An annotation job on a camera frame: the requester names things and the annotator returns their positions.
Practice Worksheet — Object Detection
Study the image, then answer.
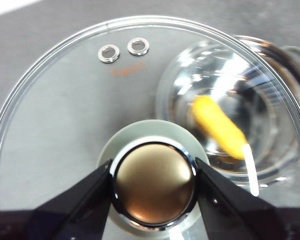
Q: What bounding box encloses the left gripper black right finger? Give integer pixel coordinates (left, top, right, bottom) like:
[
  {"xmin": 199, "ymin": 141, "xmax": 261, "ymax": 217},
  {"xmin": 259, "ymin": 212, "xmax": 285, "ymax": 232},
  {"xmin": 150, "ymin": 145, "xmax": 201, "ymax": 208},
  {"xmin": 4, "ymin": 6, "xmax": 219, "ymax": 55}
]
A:
[{"xmin": 194, "ymin": 156, "xmax": 300, "ymax": 240}]

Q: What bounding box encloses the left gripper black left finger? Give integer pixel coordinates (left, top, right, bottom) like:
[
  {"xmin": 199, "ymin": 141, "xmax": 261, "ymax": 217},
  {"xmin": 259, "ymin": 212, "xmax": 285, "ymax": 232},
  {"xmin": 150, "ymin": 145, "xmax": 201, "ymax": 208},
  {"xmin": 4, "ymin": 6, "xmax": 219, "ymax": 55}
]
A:
[{"xmin": 0, "ymin": 159, "xmax": 117, "ymax": 240}]

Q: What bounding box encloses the yellow corn cob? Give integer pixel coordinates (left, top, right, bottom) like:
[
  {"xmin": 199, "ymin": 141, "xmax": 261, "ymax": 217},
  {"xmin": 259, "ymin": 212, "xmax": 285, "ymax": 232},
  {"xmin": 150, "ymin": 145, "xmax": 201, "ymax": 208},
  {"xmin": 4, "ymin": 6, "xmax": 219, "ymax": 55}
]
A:
[{"xmin": 191, "ymin": 96, "xmax": 250, "ymax": 160}]

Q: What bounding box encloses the glass lid with green knob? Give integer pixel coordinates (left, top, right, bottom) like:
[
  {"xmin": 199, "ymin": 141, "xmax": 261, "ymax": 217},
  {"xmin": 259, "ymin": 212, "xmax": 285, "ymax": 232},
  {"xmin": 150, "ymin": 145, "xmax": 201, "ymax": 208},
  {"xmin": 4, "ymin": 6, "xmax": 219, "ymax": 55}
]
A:
[{"xmin": 0, "ymin": 14, "xmax": 300, "ymax": 240}]

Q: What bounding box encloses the sage green electric pot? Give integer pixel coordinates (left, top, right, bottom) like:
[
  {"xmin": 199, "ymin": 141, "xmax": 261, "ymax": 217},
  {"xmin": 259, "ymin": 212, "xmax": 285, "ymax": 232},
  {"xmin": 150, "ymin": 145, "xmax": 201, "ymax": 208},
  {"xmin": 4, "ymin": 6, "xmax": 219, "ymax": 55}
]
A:
[{"xmin": 156, "ymin": 34, "xmax": 300, "ymax": 186}]

